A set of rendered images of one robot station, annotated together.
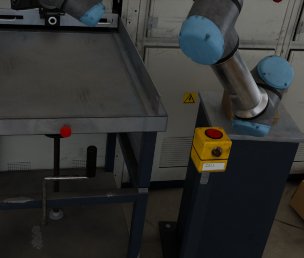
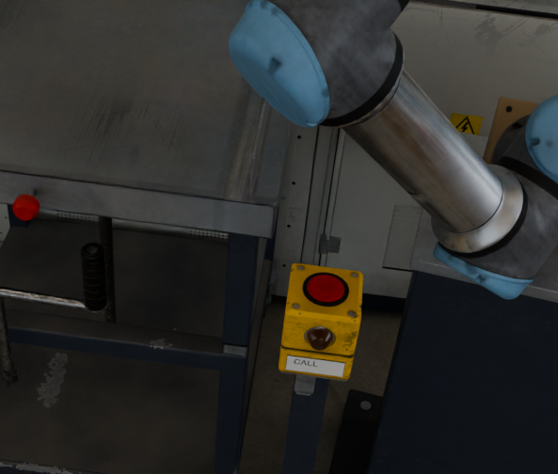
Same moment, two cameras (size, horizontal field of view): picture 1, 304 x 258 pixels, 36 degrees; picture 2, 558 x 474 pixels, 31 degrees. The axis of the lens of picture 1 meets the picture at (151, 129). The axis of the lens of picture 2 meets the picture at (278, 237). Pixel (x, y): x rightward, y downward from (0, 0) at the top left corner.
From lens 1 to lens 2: 52 cm
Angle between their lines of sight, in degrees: 19
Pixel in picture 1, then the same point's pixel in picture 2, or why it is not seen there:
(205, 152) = (290, 332)
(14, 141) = not seen: hidden behind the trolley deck
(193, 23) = (251, 21)
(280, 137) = not seen: outside the picture
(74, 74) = (123, 58)
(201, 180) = (297, 387)
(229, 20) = (352, 23)
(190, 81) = (470, 86)
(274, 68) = not seen: outside the picture
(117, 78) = (215, 82)
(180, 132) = not seen: hidden behind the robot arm
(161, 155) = (390, 243)
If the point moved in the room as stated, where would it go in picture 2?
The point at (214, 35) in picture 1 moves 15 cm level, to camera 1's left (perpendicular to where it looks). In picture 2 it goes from (294, 61) to (142, 16)
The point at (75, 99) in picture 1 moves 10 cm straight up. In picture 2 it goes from (84, 126) to (80, 62)
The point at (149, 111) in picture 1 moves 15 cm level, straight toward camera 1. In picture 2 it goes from (236, 186) to (183, 259)
